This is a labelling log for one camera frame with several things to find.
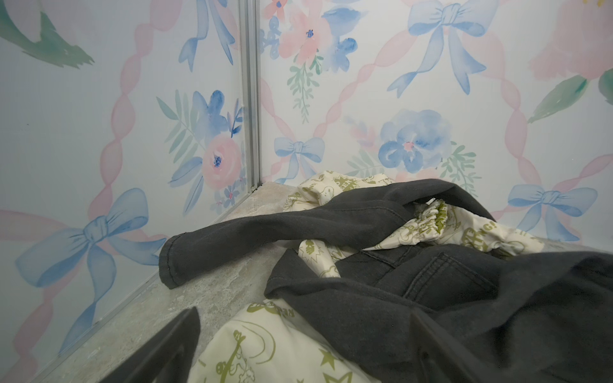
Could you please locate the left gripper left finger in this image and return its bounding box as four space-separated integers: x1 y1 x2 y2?
102 307 201 383

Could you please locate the dark grey denim garment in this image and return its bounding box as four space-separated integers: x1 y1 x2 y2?
159 180 612 382

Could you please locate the cream green-print cloth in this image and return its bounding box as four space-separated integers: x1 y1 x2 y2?
160 172 544 382

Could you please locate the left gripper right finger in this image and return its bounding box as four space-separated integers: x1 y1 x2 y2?
410 309 484 382

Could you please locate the left aluminium corner post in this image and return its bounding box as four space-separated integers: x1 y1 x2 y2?
238 0 262 193

